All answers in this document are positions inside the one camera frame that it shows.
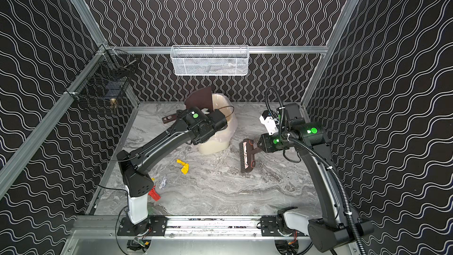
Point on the brown plastic dustpan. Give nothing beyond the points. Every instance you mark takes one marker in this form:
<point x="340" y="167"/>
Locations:
<point x="198" y="104"/>

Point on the yellow paper scrap centre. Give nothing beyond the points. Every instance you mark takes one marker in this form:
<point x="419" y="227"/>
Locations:
<point x="185" y="166"/>

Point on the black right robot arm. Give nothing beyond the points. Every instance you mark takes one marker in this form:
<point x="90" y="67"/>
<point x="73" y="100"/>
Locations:
<point x="339" y="223"/>

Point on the red paper scrap left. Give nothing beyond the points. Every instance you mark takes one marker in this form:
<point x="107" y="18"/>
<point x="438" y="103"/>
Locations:
<point x="154" y="195"/>

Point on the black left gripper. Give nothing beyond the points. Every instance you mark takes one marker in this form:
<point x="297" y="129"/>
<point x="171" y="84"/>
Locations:
<point x="217" y="120"/>

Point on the black wire wall basket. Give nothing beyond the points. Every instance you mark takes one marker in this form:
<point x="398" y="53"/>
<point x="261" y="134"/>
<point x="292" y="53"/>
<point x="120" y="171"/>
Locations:
<point x="109" y="79"/>

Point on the brown cartoon-face hand broom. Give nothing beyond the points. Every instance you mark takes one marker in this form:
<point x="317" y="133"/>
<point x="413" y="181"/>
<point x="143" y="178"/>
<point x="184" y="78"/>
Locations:
<point x="247" y="152"/>

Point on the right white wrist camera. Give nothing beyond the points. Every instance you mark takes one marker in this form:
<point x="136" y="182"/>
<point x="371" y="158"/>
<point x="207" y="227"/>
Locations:
<point x="269" y="121"/>

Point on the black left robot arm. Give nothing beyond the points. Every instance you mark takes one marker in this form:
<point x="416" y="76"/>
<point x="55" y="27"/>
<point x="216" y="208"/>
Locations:
<point x="191" y="125"/>

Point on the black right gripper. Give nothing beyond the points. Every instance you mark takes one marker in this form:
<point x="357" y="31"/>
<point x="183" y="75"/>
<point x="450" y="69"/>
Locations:
<point x="261" y="143"/>

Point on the white wire wall basket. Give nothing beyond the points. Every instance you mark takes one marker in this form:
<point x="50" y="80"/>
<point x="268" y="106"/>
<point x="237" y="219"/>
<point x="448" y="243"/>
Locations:
<point x="210" y="60"/>

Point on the small brass bell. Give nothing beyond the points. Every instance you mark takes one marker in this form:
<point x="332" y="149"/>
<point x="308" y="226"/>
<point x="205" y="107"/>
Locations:
<point x="113" y="104"/>

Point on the cream trash bin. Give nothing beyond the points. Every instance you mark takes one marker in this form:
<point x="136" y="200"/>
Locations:
<point x="221" y="134"/>

